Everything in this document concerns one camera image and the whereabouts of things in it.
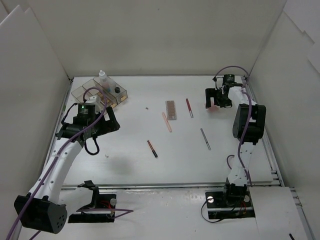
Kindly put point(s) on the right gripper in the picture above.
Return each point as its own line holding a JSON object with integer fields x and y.
{"x": 215, "y": 94}

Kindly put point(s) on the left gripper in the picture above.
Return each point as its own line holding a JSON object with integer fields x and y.
{"x": 110, "y": 120}

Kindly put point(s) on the small clear bottle black cap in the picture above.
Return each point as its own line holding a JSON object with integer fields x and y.
{"x": 117, "y": 91}

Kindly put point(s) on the clear ribbed bottle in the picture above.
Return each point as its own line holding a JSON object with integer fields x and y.
{"x": 111, "y": 86}

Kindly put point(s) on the pink blue white bottle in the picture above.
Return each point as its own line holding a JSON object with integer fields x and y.
{"x": 104, "y": 82}

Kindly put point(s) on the pink-brown eyeshadow palette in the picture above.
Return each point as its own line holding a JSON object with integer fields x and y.
{"x": 171, "y": 110}

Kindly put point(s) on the brown eyeshadow palette silver frame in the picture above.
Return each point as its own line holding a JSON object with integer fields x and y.
{"x": 110, "y": 99}

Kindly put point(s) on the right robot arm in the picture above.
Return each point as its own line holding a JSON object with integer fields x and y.
{"x": 248, "y": 128}

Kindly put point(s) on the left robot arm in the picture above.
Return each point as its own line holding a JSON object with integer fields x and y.
{"x": 42, "y": 208}

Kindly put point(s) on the red lip gloss silver cap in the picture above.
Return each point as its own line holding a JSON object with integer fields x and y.
{"x": 189, "y": 108}

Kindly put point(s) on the clear acrylic organizer box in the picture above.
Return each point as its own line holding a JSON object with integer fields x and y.
{"x": 110, "y": 93}

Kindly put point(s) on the grey eyeliner pencil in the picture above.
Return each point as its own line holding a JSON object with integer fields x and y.
{"x": 205, "y": 139}

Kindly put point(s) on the orange lip gloss black cap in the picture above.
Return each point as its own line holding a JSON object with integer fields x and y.
{"x": 152, "y": 149}

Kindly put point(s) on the peach concealer stick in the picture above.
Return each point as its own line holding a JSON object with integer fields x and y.
{"x": 166, "y": 122}

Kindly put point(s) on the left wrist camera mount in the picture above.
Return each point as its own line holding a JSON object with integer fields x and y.
{"x": 95, "y": 99}

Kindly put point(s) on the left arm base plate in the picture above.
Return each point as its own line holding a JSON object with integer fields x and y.
{"x": 99, "y": 213}

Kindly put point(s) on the aluminium front rail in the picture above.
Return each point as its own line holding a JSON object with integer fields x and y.
{"x": 274, "y": 183}

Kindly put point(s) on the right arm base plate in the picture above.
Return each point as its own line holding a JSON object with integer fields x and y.
{"x": 219, "y": 209}

